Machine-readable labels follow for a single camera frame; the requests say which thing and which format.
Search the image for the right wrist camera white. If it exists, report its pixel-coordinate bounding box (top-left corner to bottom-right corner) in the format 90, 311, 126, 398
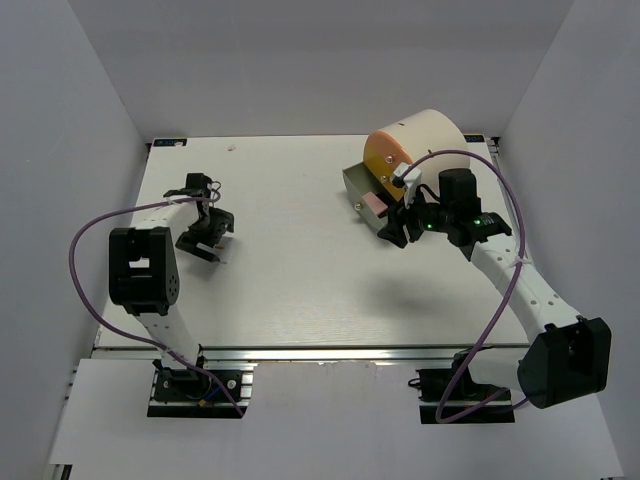
391, 162, 422, 206

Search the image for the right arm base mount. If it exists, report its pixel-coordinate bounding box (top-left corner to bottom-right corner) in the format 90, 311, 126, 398
408, 349, 516, 425

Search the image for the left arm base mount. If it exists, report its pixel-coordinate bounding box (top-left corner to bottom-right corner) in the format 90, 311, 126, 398
146, 359, 253, 419

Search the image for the pink square makeup sponge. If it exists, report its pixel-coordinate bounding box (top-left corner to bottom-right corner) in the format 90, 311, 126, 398
362, 192, 388, 217

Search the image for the round cream drawer organizer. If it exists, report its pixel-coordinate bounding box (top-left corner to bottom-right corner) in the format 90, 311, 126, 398
341, 107, 471, 236

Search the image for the aluminium table front rail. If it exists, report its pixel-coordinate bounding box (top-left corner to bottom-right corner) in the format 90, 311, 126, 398
90, 344, 526, 363

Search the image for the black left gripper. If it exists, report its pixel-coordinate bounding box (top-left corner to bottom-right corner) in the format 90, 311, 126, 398
174, 208, 233, 262

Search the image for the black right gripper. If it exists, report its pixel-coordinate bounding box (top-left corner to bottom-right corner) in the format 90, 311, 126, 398
377, 184, 453, 249

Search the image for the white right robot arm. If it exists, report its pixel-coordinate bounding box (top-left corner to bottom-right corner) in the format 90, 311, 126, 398
378, 164, 612, 409

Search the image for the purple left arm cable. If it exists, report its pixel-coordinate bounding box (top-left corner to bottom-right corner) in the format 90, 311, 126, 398
68, 179, 246, 419

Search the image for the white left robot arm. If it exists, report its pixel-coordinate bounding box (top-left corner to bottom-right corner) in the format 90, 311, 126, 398
109, 173, 235, 399

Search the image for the orange top drawer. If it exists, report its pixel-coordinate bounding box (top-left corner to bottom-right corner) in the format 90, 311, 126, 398
363, 130, 413, 174

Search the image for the green bottom drawer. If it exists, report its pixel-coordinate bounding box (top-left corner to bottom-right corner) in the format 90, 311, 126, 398
342, 162, 397, 234

